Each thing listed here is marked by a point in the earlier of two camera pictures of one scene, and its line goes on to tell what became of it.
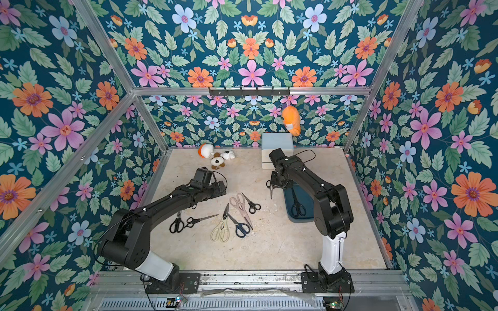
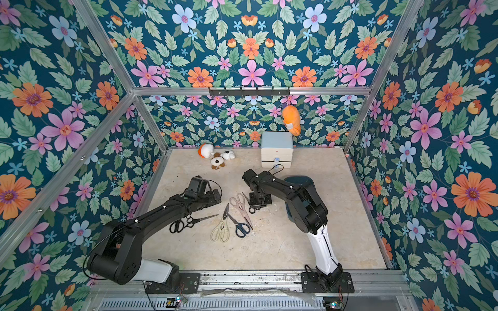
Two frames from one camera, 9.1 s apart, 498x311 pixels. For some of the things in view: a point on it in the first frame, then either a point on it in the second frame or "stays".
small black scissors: x=253 y=207 stays
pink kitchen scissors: x=238 y=201 stays
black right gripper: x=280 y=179 -> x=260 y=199
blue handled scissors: x=241 y=229 stays
